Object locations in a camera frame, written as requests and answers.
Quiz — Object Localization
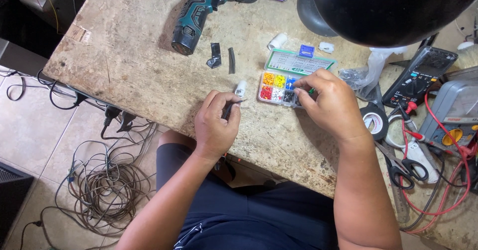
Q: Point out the black power plugs and cords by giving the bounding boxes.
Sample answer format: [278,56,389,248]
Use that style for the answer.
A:
[0,68,159,140]

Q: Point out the white handled tool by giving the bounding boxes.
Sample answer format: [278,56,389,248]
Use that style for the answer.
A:
[404,141,440,184]

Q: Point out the steel ruler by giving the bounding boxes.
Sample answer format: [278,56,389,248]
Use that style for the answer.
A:
[380,142,411,225]

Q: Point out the thin black wire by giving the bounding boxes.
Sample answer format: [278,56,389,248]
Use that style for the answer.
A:
[222,99,248,122]

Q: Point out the red test lead cable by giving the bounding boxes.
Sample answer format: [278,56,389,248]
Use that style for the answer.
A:
[399,92,478,236]

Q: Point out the person's right hand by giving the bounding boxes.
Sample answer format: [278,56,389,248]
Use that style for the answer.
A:
[293,69,371,143]

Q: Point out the grey metal machine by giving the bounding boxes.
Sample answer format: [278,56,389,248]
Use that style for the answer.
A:
[18,0,98,32]

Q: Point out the black digital multimeter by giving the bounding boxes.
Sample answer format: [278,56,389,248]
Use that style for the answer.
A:
[381,46,459,109]

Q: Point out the bristle brush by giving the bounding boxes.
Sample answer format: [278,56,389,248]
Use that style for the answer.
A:
[456,40,478,70]

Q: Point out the black tape scrap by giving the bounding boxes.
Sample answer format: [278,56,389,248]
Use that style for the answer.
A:
[206,42,223,70]

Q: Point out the small white plug connector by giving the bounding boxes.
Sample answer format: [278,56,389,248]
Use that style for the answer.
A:
[234,80,248,98]

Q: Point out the black test lead cable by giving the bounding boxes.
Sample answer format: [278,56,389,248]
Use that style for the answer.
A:
[388,102,467,232]

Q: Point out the black handled scissors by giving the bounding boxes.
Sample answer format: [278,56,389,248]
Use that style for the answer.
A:
[373,140,429,190]

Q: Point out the person's left hand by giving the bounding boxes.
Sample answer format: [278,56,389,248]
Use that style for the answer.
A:
[194,90,243,162]

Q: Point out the grey electrical device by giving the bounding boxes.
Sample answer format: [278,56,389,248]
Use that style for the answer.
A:
[418,79,478,151]

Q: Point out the person's dark blue shorts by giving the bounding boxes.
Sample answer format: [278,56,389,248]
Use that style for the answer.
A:
[156,130,338,250]

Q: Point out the clear plastic bag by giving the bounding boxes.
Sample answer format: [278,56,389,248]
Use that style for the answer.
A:
[338,46,408,101]

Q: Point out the clear compartment box of ferrules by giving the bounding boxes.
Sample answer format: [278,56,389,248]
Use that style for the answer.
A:
[257,44,338,109]

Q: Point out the coiled brown cable bundle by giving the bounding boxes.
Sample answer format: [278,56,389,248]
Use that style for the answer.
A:
[55,140,158,237]

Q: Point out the black box with grille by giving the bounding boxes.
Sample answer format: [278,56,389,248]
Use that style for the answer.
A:
[0,162,35,245]

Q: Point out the white plastic tube cap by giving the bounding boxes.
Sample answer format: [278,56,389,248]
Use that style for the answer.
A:
[267,32,288,51]

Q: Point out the black lamp head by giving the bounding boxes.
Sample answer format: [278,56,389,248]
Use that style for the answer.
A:
[297,0,478,49]

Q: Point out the black electrical tape roll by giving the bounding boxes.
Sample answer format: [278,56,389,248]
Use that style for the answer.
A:
[359,102,390,142]

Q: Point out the teal cordless drill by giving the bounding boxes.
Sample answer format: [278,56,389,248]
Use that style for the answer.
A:
[171,0,288,56]

